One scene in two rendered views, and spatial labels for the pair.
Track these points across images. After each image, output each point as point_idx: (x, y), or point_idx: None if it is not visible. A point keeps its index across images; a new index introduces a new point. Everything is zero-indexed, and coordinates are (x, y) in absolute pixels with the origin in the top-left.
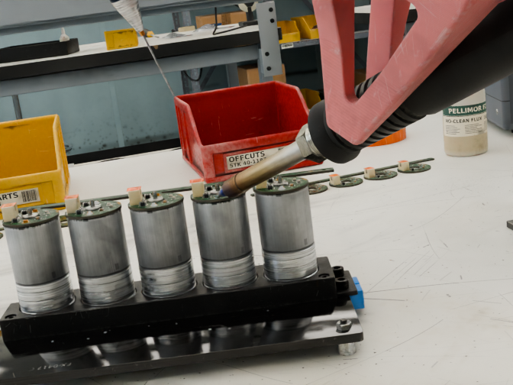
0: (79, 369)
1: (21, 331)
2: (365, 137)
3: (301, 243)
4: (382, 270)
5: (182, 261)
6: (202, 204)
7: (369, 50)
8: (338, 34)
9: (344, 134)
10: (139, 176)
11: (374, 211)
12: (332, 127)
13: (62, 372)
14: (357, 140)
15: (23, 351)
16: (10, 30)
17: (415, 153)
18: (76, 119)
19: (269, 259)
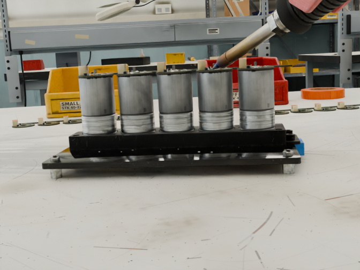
0: (111, 162)
1: (81, 144)
2: (313, 5)
3: (265, 105)
4: (319, 143)
5: (186, 111)
6: (203, 73)
7: None
8: None
9: (299, 5)
10: None
11: (318, 122)
12: (292, 1)
13: (101, 162)
14: (308, 8)
15: (80, 154)
16: (111, 47)
17: (350, 102)
18: None
19: (242, 115)
